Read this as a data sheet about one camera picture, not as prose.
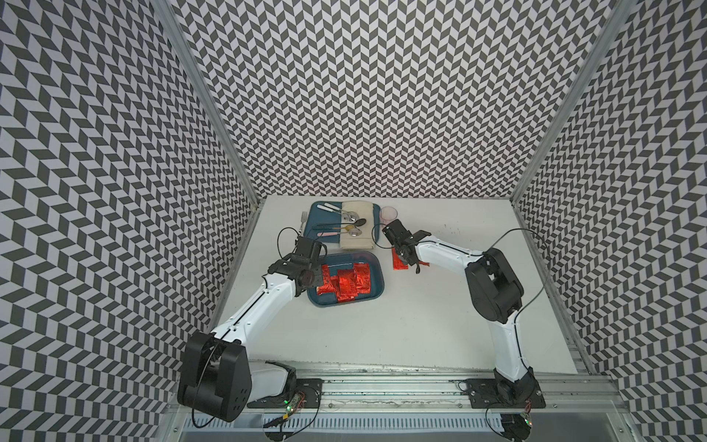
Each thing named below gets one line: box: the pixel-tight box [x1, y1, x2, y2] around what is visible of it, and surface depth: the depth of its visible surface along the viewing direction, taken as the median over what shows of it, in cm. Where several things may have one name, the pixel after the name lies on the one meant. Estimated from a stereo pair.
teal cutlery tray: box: [303, 200, 383, 244], surface depth 115 cm
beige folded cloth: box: [339, 200, 375, 250], surface depth 114 cm
